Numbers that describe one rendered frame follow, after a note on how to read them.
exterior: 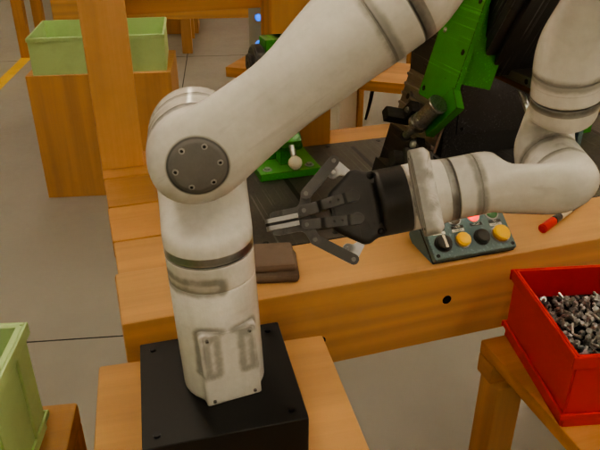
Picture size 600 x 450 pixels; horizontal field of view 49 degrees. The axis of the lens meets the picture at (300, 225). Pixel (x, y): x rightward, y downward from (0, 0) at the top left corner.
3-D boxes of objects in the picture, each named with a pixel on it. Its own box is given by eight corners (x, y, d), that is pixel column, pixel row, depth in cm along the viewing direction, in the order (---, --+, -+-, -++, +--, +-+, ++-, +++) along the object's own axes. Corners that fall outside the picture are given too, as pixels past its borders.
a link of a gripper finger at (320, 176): (339, 162, 76) (312, 204, 76) (326, 153, 76) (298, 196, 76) (341, 158, 73) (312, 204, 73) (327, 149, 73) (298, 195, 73)
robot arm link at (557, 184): (466, 242, 72) (442, 195, 79) (604, 214, 72) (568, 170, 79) (466, 191, 68) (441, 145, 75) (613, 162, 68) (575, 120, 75)
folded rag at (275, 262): (295, 256, 108) (295, 240, 107) (299, 283, 101) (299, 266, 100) (234, 259, 107) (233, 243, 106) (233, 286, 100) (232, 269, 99)
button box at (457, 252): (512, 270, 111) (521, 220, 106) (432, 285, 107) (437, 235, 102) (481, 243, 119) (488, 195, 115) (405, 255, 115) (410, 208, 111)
